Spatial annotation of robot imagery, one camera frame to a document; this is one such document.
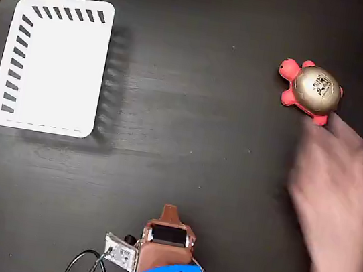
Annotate red turtle toy gold shell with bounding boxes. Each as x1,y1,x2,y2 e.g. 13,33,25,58
271,56,348,129

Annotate white slotted plastic basket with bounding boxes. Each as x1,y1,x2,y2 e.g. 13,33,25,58
0,0,117,141

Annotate person's bare hand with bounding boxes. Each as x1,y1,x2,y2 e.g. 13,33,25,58
275,109,363,272

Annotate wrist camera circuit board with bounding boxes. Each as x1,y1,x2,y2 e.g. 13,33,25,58
100,231,142,272

